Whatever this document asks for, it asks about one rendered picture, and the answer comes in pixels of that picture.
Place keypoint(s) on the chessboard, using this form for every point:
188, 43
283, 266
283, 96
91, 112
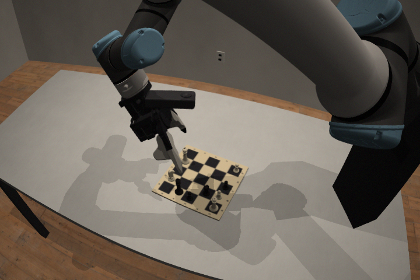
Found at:
203, 169

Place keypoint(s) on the white pawn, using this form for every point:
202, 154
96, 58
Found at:
236, 170
218, 196

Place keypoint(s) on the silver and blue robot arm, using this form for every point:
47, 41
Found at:
362, 84

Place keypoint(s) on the white knight chess piece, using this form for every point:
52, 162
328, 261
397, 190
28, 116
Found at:
171, 177

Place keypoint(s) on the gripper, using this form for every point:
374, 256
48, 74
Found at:
151, 121

